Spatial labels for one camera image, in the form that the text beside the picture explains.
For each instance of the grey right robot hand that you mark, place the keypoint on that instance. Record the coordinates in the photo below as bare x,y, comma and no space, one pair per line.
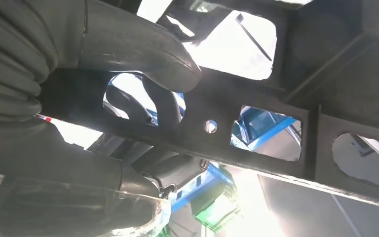
62,163

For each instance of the green ribbed plastic crate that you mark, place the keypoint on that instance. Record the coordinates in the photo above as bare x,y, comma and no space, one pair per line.
215,209

